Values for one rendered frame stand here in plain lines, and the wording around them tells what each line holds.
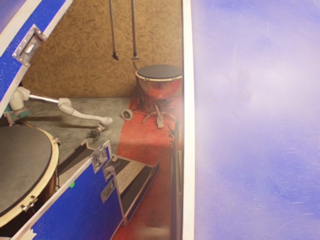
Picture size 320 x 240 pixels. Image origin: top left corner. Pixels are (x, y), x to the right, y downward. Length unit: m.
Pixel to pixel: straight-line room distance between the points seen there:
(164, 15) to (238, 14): 2.90
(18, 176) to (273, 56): 1.15
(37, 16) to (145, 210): 1.70
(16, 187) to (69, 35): 3.26
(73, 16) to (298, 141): 3.73
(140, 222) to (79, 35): 3.18
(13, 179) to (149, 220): 1.22
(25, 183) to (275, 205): 0.96
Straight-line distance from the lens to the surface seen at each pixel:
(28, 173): 1.07
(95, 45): 3.82
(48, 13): 0.77
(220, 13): 0.75
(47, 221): 0.97
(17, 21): 0.70
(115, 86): 3.95
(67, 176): 2.21
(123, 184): 2.03
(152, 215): 1.92
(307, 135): 0.63
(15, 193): 1.01
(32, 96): 2.84
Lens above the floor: 1.63
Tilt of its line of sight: 31 degrees down
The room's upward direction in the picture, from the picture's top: straight up
